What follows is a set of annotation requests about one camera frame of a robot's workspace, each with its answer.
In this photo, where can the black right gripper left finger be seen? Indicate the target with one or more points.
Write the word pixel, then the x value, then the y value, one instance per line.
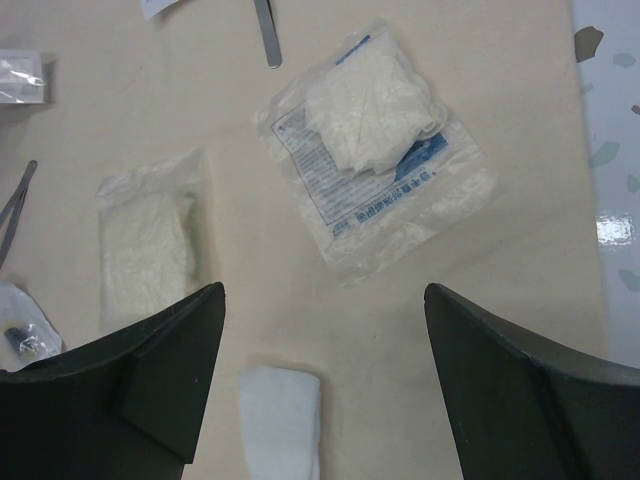
pixel 129 405

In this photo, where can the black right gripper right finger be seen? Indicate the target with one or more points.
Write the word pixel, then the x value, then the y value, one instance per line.
pixel 522 406

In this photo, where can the clear packet with black item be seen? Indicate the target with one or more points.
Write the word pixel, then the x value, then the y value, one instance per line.
pixel 26 334

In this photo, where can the white gauze roll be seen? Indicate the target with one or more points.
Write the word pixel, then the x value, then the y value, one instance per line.
pixel 280 414

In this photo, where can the bagged gauze pad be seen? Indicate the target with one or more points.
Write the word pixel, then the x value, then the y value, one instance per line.
pixel 154 238

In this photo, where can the steel tweezers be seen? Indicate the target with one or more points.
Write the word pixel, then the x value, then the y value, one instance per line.
pixel 11 212
pixel 268 31

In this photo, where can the bagged white gloves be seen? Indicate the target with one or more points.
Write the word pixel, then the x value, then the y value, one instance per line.
pixel 377 165

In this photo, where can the white blue sterile pouch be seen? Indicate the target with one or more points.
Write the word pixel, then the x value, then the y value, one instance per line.
pixel 151 8

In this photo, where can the beige cloth mat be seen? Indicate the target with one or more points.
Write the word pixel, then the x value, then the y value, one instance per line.
pixel 130 91

